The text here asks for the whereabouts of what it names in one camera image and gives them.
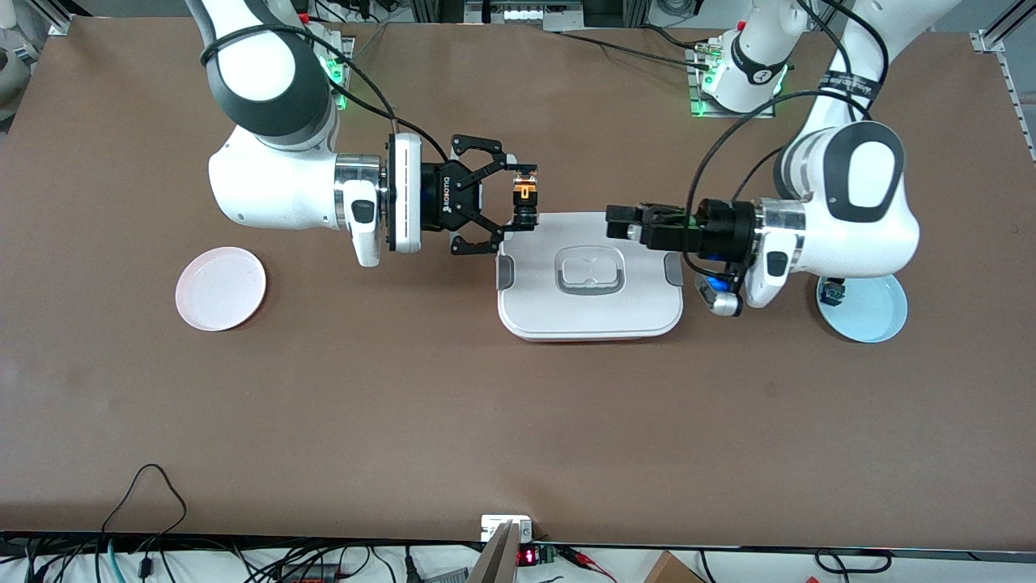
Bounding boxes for orange push button switch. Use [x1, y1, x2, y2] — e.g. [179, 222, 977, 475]
[512, 172, 539, 228]

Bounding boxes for white lunch box grey clips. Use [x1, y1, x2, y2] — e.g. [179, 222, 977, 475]
[496, 212, 685, 342]

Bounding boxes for small white box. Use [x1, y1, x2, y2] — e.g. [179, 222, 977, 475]
[481, 515, 533, 542]

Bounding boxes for brown cardboard box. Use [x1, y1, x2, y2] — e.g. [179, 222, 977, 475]
[643, 551, 705, 583]

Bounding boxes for white power strip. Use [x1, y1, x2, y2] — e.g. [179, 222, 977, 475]
[464, 0, 585, 32]

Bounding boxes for round light blue plate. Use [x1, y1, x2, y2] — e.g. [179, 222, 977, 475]
[816, 274, 909, 344]

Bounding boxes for round pink plate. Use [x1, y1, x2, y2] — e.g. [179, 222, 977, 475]
[176, 246, 267, 332]

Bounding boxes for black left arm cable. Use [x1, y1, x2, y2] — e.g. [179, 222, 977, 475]
[684, 0, 891, 280]

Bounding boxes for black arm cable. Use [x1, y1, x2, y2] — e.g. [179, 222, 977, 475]
[684, 0, 891, 280]
[201, 23, 454, 163]

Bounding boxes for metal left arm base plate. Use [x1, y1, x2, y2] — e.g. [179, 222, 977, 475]
[686, 45, 776, 119]

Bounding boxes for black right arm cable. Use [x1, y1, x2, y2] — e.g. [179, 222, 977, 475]
[201, 23, 454, 163]

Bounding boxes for long black cable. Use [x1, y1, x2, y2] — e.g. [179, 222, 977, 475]
[558, 31, 713, 67]

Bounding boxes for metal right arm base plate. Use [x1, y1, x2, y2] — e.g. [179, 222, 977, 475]
[320, 36, 355, 112]

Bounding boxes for grey slanted post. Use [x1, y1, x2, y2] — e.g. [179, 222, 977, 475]
[468, 522, 520, 583]

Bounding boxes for black cable loop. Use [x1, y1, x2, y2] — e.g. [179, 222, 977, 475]
[813, 549, 893, 576]

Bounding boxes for looped black cable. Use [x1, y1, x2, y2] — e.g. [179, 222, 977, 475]
[101, 464, 189, 560]

